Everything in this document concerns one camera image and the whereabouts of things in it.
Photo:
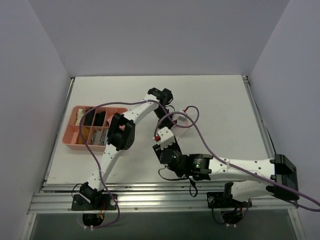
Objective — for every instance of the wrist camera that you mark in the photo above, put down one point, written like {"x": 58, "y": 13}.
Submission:
{"x": 179, "y": 118}
{"x": 164, "y": 138}

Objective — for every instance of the black rolled cloth in tray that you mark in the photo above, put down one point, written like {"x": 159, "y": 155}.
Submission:
{"x": 89, "y": 117}

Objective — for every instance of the grey rolled cloth in tray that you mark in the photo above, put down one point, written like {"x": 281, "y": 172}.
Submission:
{"x": 99, "y": 137}

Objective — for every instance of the white rolled cloth in tray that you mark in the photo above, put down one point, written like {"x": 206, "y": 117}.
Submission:
{"x": 80, "y": 113}

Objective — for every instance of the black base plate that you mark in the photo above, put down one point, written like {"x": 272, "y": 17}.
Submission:
{"x": 216, "y": 200}
{"x": 102, "y": 202}

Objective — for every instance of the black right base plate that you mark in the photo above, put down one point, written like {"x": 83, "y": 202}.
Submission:
{"x": 216, "y": 200}

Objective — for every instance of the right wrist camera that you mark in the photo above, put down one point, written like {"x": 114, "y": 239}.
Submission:
{"x": 164, "y": 138}

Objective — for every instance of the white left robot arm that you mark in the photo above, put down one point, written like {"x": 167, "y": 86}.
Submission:
{"x": 121, "y": 136}

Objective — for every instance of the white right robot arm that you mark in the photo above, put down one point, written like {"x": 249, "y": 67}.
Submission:
{"x": 245, "y": 179}

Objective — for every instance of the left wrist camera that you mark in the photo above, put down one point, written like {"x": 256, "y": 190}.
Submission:
{"x": 179, "y": 118}

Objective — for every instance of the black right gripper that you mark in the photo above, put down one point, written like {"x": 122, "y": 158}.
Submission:
{"x": 157, "y": 149}

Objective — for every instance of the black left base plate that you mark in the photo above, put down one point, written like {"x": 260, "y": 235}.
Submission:
{"x": 102, "y": 202}

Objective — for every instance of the orange rolled cloth in tray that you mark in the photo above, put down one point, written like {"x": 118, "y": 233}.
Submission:
{"x": 83, "y": 135}

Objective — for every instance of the aluminium frame rail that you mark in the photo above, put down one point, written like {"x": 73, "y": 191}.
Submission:
{"x": 128, "y": 201}

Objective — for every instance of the white underwear with pink trim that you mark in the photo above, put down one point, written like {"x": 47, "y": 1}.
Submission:
{"x": 177, "y": 131}

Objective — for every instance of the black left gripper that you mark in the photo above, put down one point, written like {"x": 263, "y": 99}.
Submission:
{"x": 164, "y": 120}

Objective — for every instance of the pink plastic organizer tray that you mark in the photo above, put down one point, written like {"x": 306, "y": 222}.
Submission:
{"x": 71, "y": 133}

